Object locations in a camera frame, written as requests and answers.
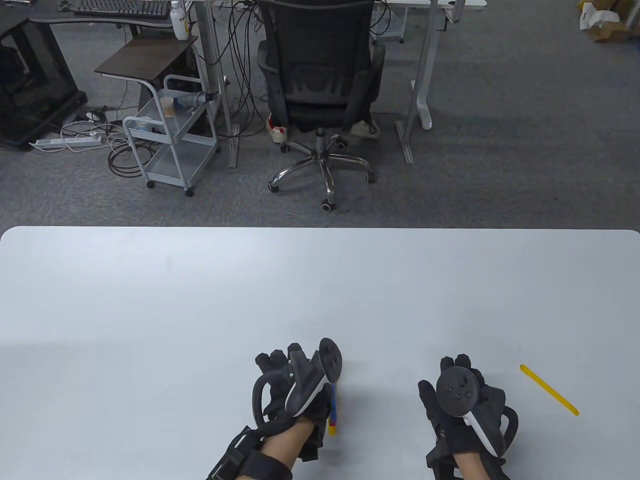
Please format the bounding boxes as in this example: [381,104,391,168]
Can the person's left hand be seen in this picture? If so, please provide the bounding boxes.
[255,342,341,463]

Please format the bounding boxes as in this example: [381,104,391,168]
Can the person's right hand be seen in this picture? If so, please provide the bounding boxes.
[418,354,507,480]

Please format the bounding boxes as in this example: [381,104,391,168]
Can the black white hand controller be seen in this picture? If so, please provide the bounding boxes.
[251,338,344,427]
[436,366,520,458]

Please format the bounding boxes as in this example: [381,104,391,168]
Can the tiny yellow measuring spoon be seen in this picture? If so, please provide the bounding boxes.
[519,364,580,416]

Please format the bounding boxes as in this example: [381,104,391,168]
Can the person's right forearm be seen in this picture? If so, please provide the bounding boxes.
[452,450,491,480]

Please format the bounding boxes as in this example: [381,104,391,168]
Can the person's left forearm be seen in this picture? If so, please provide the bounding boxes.
[257,417,317,470]

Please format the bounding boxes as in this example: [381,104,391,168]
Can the grey metal trolley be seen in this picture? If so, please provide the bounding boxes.
[122,74,221,198]

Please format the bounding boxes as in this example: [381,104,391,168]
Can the blue grey handheld device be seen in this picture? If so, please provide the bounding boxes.
[175,91,219,110]

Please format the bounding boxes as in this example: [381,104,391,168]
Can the white power strip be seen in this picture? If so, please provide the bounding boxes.
[28,136,104,151]

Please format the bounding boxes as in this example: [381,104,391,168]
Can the black mesh office chair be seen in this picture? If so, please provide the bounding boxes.
[256,0,387,212]

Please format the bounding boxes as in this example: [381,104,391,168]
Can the white desk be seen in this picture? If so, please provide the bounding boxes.
[192,0,488,169]

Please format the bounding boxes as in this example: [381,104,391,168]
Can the brown side table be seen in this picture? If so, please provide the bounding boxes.
[94,35,200,108]

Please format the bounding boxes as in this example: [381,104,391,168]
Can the white plastic bottle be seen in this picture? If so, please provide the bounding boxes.
[169,0,191,41]

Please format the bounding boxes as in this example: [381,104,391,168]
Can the white drawer unit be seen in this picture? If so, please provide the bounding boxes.
[375,5,406,44]

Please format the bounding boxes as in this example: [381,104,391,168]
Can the black cabinet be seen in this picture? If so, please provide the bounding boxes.
[0,15,89,152]

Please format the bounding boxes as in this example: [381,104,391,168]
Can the black desk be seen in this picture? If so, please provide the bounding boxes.
[29,0,201,32]

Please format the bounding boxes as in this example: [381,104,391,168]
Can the black computer keyboard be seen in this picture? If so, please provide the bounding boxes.
[74,0,172,20]

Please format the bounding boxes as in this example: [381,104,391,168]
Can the cardboard box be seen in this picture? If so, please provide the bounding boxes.
[580,0,640,43]

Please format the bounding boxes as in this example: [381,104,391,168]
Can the white paper wrap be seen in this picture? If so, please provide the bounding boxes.
[580,2,621,31]

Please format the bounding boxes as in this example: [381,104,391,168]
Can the black wrist camera strap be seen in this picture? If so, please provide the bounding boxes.
[206,426,294,480]
[426,442,458,480]

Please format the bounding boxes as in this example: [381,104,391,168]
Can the black cable coil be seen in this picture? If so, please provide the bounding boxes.
[107,131,151,179]

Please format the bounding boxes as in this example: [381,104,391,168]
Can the hanging black cables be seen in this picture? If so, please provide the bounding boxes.
[215,0,273,137]

